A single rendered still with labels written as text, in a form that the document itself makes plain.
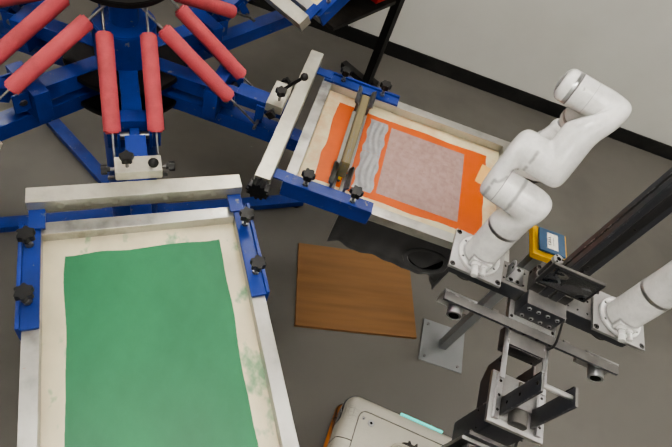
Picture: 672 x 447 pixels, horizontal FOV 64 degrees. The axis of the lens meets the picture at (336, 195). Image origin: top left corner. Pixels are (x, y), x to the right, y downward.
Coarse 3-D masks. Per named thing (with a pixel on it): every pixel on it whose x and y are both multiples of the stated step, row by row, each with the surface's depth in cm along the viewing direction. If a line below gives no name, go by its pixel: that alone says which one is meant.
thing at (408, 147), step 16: (336, 112) 203; (336, 128) 198; (400, 128) 207; (400, 144) 202; (416, 144) 204; (432, 144) 206; (448, 144) 209; (400, 160) 197; (416, 160) 199; (432, 160) 201; (448, 160) 203; (464, 160) 206; (480, 160) 208; (448, 176) 198; (464, 176) 200
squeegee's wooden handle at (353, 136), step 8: (368, 96) 197; (360, 104) 194; (360, 112) 191; (360, 120) 189; (352, 128) 185; (360, 128) 187; (352, 136) 183; (352, 144) 180; (344, 152) 178; (352, 152) 178; (344, 160) 175; (344, 168) 177; (344, 176) 180
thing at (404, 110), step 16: (320, 96) 201; (352, 96) 210; (320, 112) 196; (400, 112) 210; (416, 112) 210; (304, 128) 189; (448, 128) 211; (464, 128) 212; (304, 144) 185; (480, 144) 213; (496, 144) 211; (496, 208) 194; (384, 224) 176; (400, 224) 174; (416, 224) 176; (432, 240) 177; (448, 240) 175
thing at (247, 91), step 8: (240, 88) 186; (248, 88) 187; (256, 88) 188; (240, 96) 185; (248, 96) 184; (256, 96) 185; (264, 96) 186; (240, 104) 187; (248, 104) 187; (256, 104) 186; (264, 104) 185; (264, 112) 188
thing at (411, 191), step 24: (336, 144) 193; (384, 168) 192; (408, 168) 195; (384, 192) 185; (408, 192) 188; (432, 192) 191; (456, 192) 194; (432, 216) 185; (456, 216) 187; (480, 216) 190
